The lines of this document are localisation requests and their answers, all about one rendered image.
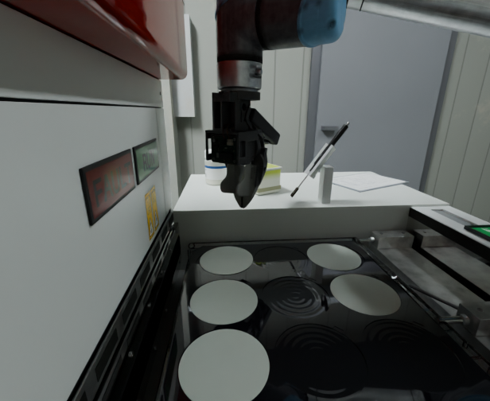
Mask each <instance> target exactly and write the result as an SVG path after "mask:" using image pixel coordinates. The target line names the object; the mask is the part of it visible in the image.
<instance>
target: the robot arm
mask: <svg viewBox="0 0 490 401"><path fill-rule="evenodd" d="M346 9H351V10H358V11H362V12H366V13H370V14H377V15H381V16H385V17H389V18H396V19H400V20H404V21H412V22H415V23H419V24H423V25H431V26H434V27H438V28H443V29H450V30H453V31H457V32H462V33H469V34H472V35H477V36H481V37H488V38H490V0H216V12H215V19H216V51H217V63H216V76H217V88H218V89H219V90H220V91H219V93H218V92H212V130H206V131H205V143H206V161H208V160H212V162H219V163H224V164H225V165H226V167H227V176H226V177H225V178H224V179H223V180H222V181H221V183H220V190H221V192H222V193H233V194H234V197H235V200H236V201H237V203H238V205H239V207H240V208H246V207H247V206H248V205H249V204H250V202H251V200H252V199H253V197H254V195H255V194H256V192H257V190H258V187H259V186H260V184H261V182H262V180H263V177H264V175H265V172H266V168H267V155H266V153H267V148H265V145H267V144H272V145H277V144H278V140H279V138H280V134H279V133H278V132H277V131H276V130H275V129H274V128H273V127H272V126H271V125H270V124H269V123H268V122H267V121H266V119H265V118H264V117H263V116H262V115H261V114H260V113H259V112H258V111H257V110H256V109H255V108H251V101H257V100H260V92H258V90H260V89H261V88H262V73H263V70H262V64H263V51H266V50H276V49H291V48H300V47H307V48H313V47H316V46H318V45H325V44H330V43H333V42H335V41H337V40H338V39H339V38H340V35H341V34H342V32H343V29H344V21H345V16H346ZM209 138H210V139H211V142H212V153H211V154H209V153H208V139H209Z"/></svg>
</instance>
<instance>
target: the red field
mask: <svg viewBox="0 0 490 401"><path fill-rule="evenodd" d="M86 178H87V185H88V190H89V194H90V198H91V206H92V211H93V216H94V219H96V218H97V217H98V216H99V215H100V214H102V213H103V212H104V211H105V210H107V209H108V208H109V207H110V206H111V205H113V204H114V203H115V202H116V201H117V200H118V199H119V198H120V197H122V196H123V195H124V194H125V193H127V192H128V191H129V190H130V189H132V188H133V187H134V174H133V167H132V161H131V155H130V153H128V154H126V155H123V156H122V157H120V158H117V159H115V160H113V161H111V162H108V163H106V164H104V165H101V166H99V167H97V168H95V169H92V170H90V171H88V172H86Z"/></svg>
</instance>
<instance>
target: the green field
mask: <svg viewBox="0 0 490 401"><path fill-rule="evenodd" d="M136 156H137V163H138V175H139V181H140V180H142V179H143V178H144V177H145V176H146V175H148V174H149V173H150V172H151V171H153V170H154V169H155V168H156V167H157V166H159V164H158V149H157V141H156V142H152V143H150V144H149V145H146V146H144V147H142V148H140V149H137V150H136Z"/></svg>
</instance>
